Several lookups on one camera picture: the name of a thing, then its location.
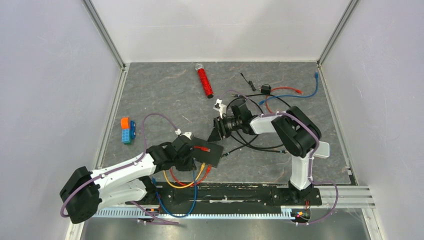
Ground black network switch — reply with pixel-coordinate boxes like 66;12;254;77
192;137;224;168

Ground white plastic box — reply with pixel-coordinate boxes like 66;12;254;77
313;141;330;159

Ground blue orange toy bricks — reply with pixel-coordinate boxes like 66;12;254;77
120;117;136;145

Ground short red ethernet cable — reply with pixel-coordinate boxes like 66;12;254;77
169;145;213;187

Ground black cable teal collar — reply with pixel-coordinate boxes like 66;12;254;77
221;131;287;158
225;93;289;155

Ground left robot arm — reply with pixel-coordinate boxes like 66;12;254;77
59;132;194;224

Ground far blue ethernet cable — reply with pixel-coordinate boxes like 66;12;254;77
258;71;320;106

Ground black power adapter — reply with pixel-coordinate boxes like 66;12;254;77
240;72;272;95

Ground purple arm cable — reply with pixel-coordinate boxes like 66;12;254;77
218;90;339;226
59;113;180;227

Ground far red ethernet cable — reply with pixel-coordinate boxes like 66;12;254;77
264;86;303;115

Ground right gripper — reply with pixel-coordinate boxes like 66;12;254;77
208;115;242;143

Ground yellow ethernet cable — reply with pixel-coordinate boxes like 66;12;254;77
162;162;207;190

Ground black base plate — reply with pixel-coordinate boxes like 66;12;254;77
137;181;323;215

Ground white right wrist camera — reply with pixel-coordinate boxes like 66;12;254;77
213;98;227;119

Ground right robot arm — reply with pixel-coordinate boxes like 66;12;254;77
208;99;322;204

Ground long blue ethernet cable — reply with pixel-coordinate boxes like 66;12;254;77
151;168;199;219

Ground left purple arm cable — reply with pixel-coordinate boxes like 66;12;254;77
59;113;180;227

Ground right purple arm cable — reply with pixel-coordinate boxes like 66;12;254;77
218;90;339;226

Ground red glitter tube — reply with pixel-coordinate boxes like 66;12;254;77
195;63;214;99

